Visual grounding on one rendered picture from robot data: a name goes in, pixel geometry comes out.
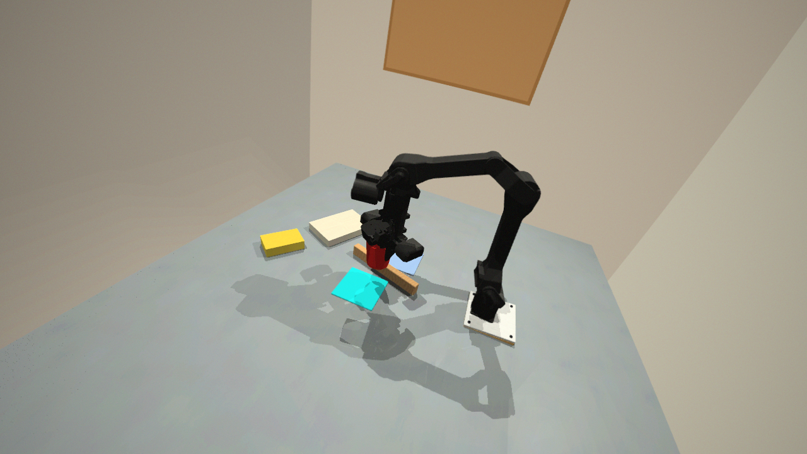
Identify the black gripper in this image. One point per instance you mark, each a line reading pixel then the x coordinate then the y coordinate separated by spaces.
pixel 406 250

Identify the orange wooden plank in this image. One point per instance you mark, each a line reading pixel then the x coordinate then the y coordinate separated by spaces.
pixel 390 272

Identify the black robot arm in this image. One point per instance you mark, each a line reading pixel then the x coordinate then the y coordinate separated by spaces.
pixel 407 170

